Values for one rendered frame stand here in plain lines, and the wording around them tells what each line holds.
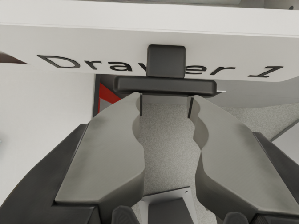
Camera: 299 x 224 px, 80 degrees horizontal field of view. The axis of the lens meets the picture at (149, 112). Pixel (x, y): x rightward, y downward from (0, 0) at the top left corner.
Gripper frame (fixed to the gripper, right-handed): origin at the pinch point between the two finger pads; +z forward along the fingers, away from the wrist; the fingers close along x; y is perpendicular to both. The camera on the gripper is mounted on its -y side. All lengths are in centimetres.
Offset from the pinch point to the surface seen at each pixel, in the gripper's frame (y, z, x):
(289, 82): 8.4, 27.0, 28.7
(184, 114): 49, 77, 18
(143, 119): 52, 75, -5
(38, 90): 7.0, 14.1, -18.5
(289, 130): 52, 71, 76
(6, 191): 19.7, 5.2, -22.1
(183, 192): 84, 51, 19
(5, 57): 3.8, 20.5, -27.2
